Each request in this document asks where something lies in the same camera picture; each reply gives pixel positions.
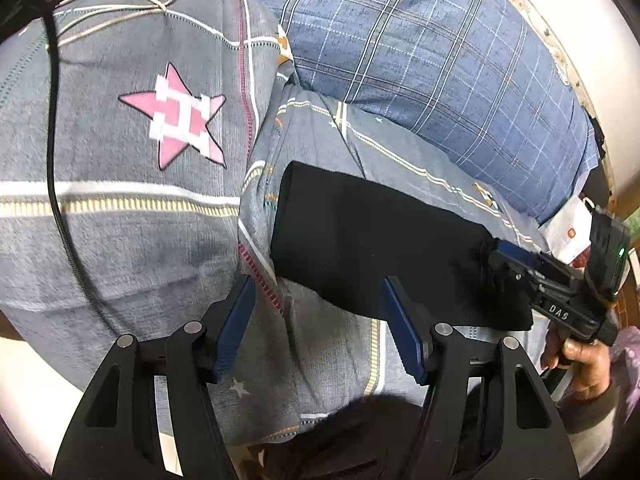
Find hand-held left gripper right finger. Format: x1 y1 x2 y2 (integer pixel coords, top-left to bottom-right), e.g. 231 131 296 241
382 276 581 480

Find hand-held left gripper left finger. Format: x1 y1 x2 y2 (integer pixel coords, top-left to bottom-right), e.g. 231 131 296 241
51 274 257 480

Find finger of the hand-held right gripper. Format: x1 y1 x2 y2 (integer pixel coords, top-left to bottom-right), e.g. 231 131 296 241
496 240 571 276
486 250 543 295

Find black pants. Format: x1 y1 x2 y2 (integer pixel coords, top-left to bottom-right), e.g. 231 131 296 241
270 161 534 332

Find person's right forearm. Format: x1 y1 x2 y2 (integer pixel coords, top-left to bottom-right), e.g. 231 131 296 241
549 379 626 437

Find person's right hand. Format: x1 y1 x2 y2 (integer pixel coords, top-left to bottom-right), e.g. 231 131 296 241
541 319 614 402

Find white box with orange mark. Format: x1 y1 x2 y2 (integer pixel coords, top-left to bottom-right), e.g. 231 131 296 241
541 197 597 267

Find purple patterned cloth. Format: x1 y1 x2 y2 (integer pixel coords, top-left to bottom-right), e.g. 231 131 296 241
606 326 640 423

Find person's dark fuzzy clothing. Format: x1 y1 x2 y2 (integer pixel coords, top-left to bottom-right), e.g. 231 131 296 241
244 394 506 480

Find grey star-print quilt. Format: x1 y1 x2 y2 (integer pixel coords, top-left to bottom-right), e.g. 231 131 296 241
0 0 297 403

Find blue plaid pillow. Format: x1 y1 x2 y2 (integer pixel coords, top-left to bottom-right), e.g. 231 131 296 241
232 0 602 226

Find black cable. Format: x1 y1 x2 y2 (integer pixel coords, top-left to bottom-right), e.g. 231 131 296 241
39 4 132 337

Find white cable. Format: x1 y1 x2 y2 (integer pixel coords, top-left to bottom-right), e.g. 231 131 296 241
50 0 179 52

